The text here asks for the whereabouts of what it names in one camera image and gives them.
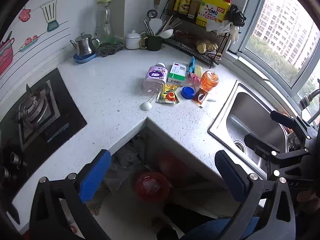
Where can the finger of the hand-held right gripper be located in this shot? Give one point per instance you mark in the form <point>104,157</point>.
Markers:
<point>260,145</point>
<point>282,118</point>

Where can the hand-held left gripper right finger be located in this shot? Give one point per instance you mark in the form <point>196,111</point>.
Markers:
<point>228,175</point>

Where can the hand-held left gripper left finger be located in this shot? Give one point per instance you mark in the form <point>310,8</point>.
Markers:
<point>96,175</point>

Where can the red plastic bin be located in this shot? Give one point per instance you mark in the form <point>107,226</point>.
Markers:
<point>143,192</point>

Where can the blue plastic lid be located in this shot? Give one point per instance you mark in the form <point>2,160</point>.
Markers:
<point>188,92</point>

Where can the yellow noodle packet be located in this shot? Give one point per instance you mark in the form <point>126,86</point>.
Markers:
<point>168,95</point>

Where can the green and white box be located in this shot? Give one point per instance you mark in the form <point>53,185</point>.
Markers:
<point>176,76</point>

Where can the person's right hand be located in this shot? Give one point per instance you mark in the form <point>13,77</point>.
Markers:
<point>310,200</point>

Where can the steel faucet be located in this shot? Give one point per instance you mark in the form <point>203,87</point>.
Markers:
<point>306,100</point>

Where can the grey plastic bags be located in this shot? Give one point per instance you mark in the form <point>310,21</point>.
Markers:
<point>125,165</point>

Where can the stainless steel sink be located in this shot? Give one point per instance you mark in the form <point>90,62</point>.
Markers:
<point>250,112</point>

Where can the person's blue jeans leg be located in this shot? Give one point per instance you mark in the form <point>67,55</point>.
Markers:
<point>207,228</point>

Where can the black gas stove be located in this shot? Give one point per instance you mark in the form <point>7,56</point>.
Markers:
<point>62,120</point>

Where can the small clear wrapper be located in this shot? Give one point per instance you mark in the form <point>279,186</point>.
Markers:
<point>211,100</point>

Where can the brown sauce packet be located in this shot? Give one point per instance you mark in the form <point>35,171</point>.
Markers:
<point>200,97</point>

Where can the orange plastic jar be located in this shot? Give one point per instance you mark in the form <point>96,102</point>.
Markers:
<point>210,80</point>

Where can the white plastic spoon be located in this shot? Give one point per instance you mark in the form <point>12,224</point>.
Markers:
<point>146,106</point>

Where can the window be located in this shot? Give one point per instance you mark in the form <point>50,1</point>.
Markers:
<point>275,30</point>

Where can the pink plastic bag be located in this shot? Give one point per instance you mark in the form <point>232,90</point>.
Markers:
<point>193,80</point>

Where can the pale yellow dry noodle piece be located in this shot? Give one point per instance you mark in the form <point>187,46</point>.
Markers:
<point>199,71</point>

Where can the blue snack wrapper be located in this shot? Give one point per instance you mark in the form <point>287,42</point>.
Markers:
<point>191,66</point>

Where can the ginger root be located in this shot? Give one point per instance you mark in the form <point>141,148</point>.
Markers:
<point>206,47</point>

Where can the white plastic bag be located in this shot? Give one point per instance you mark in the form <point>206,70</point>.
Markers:
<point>225,28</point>

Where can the black plastic bag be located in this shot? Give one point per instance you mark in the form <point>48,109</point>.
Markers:
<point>236,15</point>

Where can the clear bottle purple label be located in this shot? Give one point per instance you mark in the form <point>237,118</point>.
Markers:
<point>155,77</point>

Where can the blue saucer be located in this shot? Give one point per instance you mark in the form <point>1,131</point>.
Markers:
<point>83,59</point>

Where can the red food package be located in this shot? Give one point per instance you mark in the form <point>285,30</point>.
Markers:
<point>186,35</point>

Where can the yellow detergent jug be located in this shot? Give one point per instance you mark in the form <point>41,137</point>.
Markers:
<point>212,10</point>

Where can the stainless steel kettle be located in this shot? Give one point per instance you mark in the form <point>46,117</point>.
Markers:
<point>83,45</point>

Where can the white lidded pot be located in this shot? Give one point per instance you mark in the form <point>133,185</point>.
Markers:
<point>132,41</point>

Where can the dark sauce bottle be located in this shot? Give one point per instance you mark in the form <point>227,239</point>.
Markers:
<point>195,5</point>

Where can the dark green mug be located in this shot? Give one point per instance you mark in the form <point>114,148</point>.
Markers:
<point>153,43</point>

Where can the white ladle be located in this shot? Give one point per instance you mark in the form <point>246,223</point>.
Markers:
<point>167,33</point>

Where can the bundle of chopsticks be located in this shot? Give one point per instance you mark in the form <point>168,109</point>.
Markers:
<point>170,24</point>

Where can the tall glass pitcher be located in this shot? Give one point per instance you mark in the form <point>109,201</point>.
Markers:
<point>103,27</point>

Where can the white rice paddle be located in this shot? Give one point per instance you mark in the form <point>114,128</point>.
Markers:
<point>155,24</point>

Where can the steel skimmer spoon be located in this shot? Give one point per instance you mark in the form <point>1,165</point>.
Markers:
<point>151,13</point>

